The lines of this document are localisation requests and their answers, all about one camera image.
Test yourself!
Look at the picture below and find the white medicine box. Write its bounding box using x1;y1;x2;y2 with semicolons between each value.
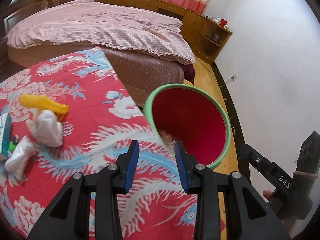
0;113;11;161

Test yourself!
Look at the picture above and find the pink trash in bin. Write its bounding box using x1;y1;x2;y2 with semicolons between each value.
158;130;176;152

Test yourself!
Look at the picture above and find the right hand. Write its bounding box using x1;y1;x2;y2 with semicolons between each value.
263;190;296;230

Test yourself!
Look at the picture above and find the red floral table cloth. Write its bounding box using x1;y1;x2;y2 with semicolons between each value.
0;46;226;240

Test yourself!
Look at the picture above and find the red bin green rim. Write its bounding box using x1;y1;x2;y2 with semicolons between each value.
143;83;231;170

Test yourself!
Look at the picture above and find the white crumpled tissue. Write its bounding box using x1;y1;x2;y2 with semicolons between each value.
25;110;63;148

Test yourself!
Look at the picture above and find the white plastic wrapper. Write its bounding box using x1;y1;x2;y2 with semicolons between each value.
4;136;36;183

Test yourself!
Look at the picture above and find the green clover toy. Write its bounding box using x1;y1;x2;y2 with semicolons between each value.
8;135;20;153

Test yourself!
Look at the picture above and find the wooden corner shelf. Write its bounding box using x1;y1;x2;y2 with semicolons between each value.
192;19;232;65

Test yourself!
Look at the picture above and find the pink bed quilt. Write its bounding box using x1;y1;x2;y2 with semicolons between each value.
7;0;195;65

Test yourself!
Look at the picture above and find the long wooden cabinet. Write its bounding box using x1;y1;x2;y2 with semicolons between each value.
94;0;206;46

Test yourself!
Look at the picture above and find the red cup on shelf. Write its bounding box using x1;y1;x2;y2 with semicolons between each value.
219;18;227;27

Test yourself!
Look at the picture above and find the white wall socket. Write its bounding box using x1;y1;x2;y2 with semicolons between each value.
231;74;237;81

